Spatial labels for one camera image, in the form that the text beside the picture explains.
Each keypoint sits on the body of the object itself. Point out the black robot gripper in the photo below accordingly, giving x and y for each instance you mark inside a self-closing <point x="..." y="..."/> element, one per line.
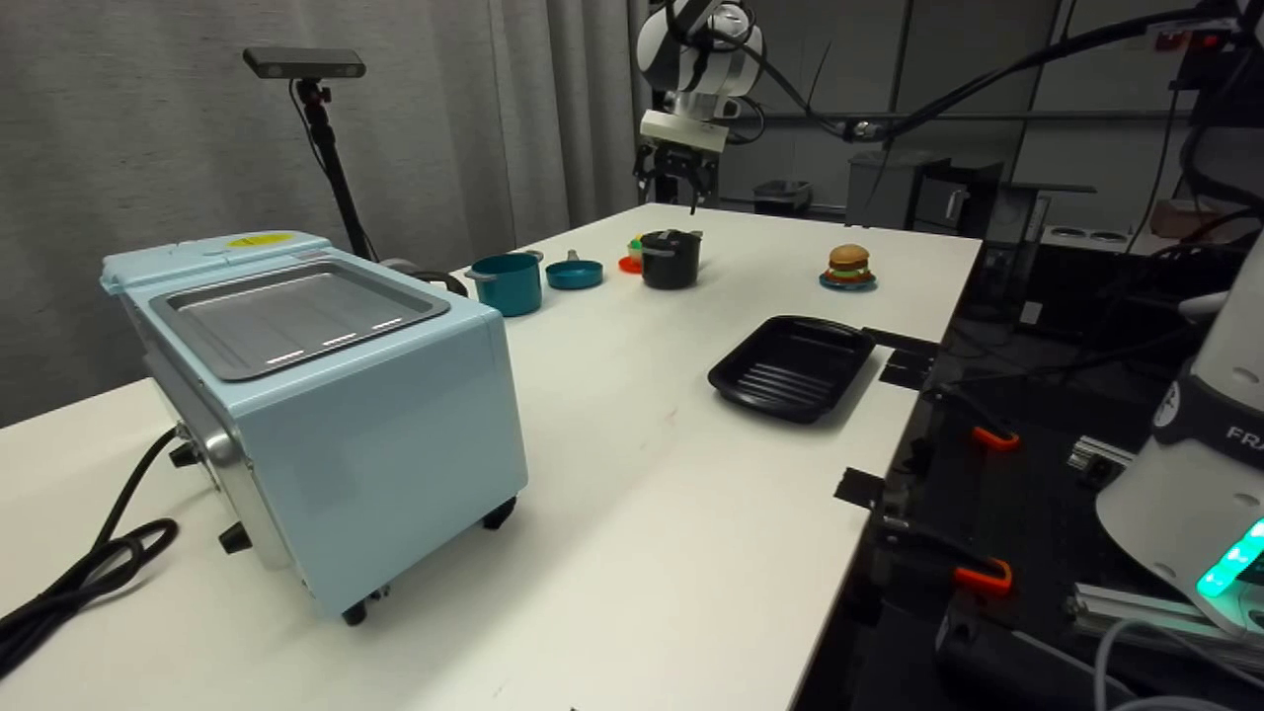
<point x="683" y="170"/>

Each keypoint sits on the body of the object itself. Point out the glass saucepan lid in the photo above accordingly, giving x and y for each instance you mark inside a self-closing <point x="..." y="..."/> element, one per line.
<point x="673" y="239"/>

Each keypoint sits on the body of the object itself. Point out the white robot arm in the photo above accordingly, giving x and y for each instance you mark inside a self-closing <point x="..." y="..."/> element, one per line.
<point x="1192" y="501"/>

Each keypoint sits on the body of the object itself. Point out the teal pot lid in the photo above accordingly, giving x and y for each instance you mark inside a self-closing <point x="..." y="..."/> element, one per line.
<point x="576" y="275"/>

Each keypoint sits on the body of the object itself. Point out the teal toy pot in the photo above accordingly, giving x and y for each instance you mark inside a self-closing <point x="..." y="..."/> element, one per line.
<point x="509" y="281"/>

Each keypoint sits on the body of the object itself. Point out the black saucepan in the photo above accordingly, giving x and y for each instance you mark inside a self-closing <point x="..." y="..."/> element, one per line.
<point x="671" y="270"/>

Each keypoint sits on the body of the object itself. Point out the toy burger on plate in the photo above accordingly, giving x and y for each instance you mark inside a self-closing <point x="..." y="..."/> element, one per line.
<point x="847" y="270"/>

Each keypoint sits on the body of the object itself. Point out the black baking tray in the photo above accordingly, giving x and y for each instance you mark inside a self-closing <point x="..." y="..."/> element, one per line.
<point x="792" y="368"/>

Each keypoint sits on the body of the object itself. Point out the light blue toaster oven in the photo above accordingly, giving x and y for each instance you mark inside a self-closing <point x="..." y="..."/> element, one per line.
<point x="353" y="417"/>

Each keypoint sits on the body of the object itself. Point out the orange handled clamp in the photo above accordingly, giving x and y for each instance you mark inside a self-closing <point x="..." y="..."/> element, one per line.
<point x="989" y="429"/>
<point x="975" y="572"/>

